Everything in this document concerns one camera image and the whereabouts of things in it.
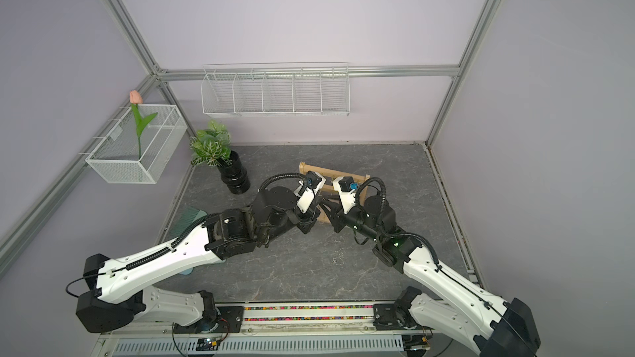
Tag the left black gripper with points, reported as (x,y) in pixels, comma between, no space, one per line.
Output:
(309,219)

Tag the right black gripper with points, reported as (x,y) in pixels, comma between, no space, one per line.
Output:
(338,217)

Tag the black plant pot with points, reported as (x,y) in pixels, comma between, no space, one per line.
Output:
(234,175)

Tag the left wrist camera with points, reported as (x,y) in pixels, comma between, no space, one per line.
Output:
(308,190)

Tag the white mesh wall basket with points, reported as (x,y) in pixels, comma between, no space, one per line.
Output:
(115,157)

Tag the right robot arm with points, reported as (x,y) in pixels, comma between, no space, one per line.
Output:
(444,300)

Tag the pink artificial tulip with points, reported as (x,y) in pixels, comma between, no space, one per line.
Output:
(141,122)

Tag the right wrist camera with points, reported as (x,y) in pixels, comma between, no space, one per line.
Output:
(346,188)

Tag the white cable duct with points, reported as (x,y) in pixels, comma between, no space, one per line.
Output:
(200,346)

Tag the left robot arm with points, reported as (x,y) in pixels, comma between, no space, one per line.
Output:
(123,290)

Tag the white wire wall shelf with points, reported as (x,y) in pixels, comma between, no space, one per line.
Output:
(273,89)

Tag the teal dustpan brush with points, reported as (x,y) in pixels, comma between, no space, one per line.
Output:
(187,217)

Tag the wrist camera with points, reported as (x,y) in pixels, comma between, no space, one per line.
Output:
(308,190)
(346,188)

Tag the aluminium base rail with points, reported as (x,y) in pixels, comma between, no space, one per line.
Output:
(401,315)

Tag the green artificial potted plant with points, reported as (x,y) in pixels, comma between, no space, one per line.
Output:
(211,146)

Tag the wooden jewelry display stand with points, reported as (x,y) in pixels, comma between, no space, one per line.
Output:
(327,195)

